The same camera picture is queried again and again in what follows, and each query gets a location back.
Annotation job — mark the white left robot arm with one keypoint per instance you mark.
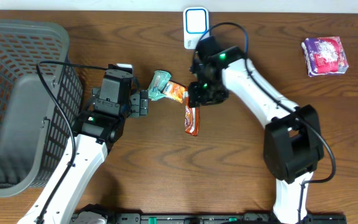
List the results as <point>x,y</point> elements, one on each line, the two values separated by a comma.
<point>92,136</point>

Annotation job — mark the white barcode scanner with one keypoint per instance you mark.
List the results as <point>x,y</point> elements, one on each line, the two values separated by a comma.
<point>195,24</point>

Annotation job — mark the red purple tissue pack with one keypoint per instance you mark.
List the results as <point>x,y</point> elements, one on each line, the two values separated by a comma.
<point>324,56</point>

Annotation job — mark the long orange red snack bag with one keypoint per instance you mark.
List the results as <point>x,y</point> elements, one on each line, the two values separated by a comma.
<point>192,117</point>

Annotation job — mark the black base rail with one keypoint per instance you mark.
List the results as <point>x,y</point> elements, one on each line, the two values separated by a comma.
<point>197,218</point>

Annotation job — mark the green snack packet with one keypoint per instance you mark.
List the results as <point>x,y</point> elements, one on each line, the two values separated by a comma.
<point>158,84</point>

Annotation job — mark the small orange snack packet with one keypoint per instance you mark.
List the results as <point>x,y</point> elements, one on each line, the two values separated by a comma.
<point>174,91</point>

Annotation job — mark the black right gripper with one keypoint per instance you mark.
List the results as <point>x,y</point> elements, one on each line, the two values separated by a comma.
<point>194,96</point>

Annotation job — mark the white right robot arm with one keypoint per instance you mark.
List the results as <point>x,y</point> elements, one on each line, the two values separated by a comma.
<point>292,148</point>

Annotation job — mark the grey plastic basket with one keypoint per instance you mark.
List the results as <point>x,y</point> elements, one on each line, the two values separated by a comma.
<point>38,92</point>

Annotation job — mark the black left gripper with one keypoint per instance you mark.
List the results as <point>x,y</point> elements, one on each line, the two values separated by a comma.
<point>134,103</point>

